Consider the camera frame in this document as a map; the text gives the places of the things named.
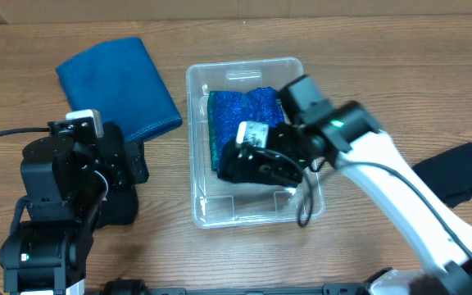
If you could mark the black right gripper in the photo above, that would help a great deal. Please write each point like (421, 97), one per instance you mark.
(288, 168)

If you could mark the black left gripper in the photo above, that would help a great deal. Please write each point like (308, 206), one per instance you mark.
(127, 171)

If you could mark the blue sequin cloth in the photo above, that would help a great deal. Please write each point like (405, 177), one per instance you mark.
(227, 109)

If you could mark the black cloth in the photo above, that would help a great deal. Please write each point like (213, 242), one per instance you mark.
(120, 208)
(449, 174)
(241, 166)

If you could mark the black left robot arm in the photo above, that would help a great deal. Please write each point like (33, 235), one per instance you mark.
(76, 181)

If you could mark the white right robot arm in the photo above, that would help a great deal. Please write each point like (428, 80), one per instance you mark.
(351, 140)

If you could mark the clear plastic container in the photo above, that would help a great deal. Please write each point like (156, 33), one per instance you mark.
(217, 203)

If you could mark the dark blue folded towel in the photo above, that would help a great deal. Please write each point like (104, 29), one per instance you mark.
(119, 79)

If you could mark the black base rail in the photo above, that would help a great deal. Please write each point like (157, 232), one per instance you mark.
(138, 287)

